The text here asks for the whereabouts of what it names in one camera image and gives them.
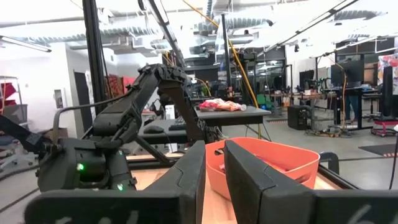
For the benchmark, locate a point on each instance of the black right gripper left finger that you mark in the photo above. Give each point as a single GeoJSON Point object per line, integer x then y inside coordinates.
{"type": "Point", "coordinates": [140, 207]}

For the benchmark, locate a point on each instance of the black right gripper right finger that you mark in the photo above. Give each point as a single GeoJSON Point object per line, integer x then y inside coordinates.
{"type": "Point", "coordinates": [280, 202]}

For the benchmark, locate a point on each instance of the orange plastic basket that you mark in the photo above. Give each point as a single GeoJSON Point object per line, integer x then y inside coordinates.
{"type": "Point", "coordinates": [298, 161]}

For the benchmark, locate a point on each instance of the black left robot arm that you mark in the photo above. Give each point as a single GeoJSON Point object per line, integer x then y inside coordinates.
{"type": "Point", "coordinates": [124, 115]}

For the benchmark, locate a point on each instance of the black computer mouse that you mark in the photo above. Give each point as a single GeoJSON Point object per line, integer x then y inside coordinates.
{"type": "Point", "coordinates": [153, 129]}

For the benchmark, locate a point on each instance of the black box on floor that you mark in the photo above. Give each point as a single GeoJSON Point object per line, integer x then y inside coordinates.
{"type": "Point", "coordinates": [298, 117]}

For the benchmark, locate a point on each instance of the backlit black keyboard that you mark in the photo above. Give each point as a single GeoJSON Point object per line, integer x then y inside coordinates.
{"type": "Point", "coordinates": [178, 124]}

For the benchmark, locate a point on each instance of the black desk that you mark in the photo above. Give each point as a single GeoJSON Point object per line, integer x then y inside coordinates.
{"type": "Point", "coordinates": [230, 116]}

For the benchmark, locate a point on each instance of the orange snack bag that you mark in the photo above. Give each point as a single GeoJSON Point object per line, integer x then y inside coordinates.
{"type": "Point", "coordinates": [220, 105]}

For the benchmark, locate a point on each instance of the red stool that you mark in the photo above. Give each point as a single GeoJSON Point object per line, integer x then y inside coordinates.
{"type": "Point", "coordinates": [385, 124]}

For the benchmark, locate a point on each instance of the person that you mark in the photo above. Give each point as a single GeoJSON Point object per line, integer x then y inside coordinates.
{"type": "Point", "coordinates": [353, 81]}

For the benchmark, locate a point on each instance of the ceiling light fixture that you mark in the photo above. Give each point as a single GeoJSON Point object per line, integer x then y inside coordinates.
{"type": "Point", "coordinates": [25, 43]}

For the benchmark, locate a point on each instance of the black frame clamp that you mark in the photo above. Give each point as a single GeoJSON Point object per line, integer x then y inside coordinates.
{"type": "Point", "coordinates": [330, 160]}

